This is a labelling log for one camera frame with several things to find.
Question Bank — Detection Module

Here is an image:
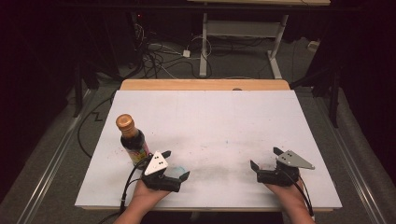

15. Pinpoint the white metal desk frame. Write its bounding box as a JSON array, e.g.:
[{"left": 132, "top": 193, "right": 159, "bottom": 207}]
[{"left": 186, "top": 0, "right": 332, "bottom": 79}]

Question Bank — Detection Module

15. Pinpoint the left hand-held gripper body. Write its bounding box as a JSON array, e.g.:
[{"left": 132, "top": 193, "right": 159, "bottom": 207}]
[{"left": 140, "top": 150, "right": 182, "bottom": 193}]

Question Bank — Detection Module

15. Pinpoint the person's right hand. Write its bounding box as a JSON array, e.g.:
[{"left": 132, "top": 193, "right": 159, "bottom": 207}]
[{"left": 264, "top": 178, "right": 305, "bottom": 208}]

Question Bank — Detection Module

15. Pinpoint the left hand-held gripper black cable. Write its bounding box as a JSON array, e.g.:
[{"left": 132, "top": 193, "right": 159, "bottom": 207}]
[{"left": 97, "top": 155, "right": 153, "bottom": 224}]

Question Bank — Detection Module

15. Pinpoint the black metal stand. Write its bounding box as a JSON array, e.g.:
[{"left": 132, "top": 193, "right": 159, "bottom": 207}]
[
  {"left": 73, "top": 60, "right": 125, "bottom": 119},
  {"left": 289, "top": 66, "right": 342, "bottom": 129}
]

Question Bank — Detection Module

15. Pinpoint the wooden table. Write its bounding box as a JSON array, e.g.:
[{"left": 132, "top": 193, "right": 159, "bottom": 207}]
[{"left": 120, "top": 78, "right": 291, "bottom": 91}]

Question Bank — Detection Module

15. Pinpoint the person's left hand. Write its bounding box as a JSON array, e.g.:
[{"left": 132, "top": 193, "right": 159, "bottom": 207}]
[{"left": 132, "top": 179, "right": 172, "bottom": 208}]

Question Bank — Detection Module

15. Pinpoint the hand-held gripper black cable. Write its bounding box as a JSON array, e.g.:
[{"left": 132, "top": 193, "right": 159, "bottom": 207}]
[
  {"left": 97, "top": 155, "right": 153, "bottom": 224},
  {"left": 286, "top": 169, "right": 316, "bottom": 218}
]

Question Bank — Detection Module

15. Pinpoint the white table mat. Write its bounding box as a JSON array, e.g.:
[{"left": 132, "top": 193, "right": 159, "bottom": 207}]
[{"left": 74, "top": 89, "right": 343, "bottom": 210}]

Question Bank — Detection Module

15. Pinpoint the dark sauce bottle orange cap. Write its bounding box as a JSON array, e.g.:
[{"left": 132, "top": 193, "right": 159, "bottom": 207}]
[{"left": 115, "top": 113, "right": 152, "bottom": 167}]

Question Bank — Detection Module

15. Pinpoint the metal floor rail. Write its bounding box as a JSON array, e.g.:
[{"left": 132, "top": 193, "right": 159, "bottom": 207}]
[
  {"left": 15, "top": 90, "right": 97, "bottom": 224},
  {"left": 311, "top": 92, "right": 389, "bottom": 224}
]

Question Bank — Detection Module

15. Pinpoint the black floor cable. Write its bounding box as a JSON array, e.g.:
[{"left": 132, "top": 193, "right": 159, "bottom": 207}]
[{"left": 77, "top": 90, "right": 118, "bottom": 160}]

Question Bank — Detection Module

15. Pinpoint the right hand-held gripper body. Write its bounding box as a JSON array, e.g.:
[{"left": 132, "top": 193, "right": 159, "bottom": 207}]
[{"left": 256, "top": 149, "right": 316, "bottom": 188}]

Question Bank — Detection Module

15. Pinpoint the tangle of floor cables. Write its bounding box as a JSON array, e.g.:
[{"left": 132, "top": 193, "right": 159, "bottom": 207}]
[{"left": 132, "top": 12, "right": 216, "bottom": 79}]

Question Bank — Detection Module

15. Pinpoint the right hand-held gripper black cable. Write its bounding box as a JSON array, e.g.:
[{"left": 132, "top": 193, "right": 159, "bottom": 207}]
[{"left": 286, "top": 169, "right": 316, "bottom": 218}]

